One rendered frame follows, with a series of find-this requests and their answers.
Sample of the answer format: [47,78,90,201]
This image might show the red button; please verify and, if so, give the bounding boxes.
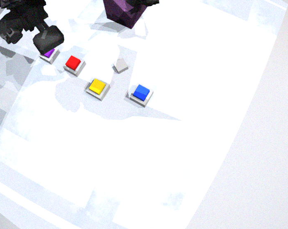
[63,54,86,77]

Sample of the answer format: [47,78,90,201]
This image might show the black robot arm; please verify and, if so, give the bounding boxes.
[0,0,160,44]

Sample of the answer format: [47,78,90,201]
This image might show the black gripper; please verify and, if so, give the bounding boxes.
[16,0,65,55]

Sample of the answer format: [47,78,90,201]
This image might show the purple button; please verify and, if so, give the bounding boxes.
[38,48,60,65]

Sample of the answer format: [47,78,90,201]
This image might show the yellow button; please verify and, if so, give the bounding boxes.
[86,77,110,101]

